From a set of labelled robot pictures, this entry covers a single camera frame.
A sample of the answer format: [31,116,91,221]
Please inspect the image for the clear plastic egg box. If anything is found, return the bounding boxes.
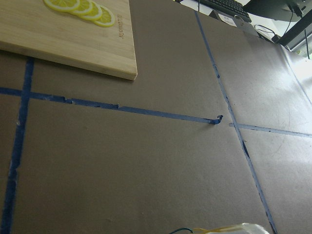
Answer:
[169,222,269,234]

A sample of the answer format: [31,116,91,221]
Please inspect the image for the lemon slice four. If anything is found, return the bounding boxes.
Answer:
[93,5,115,27]

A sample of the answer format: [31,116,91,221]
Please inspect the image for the lemon slice three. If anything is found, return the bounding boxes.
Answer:
[81,1,102,21]

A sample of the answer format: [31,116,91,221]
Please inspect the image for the lemon slice two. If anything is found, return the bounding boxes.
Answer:
[70,0,93,16]

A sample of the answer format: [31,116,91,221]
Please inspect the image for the black keyboard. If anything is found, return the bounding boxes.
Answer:
[198,0,252,23]

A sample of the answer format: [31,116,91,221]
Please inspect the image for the lemon slice one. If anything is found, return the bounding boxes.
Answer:
[43,0,80,12]

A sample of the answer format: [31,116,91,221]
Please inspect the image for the bamboo cutting board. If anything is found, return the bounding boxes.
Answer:
[0,0,137,80]

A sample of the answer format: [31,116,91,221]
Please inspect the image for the black computer monitor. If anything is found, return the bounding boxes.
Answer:
[243,0,312,22]

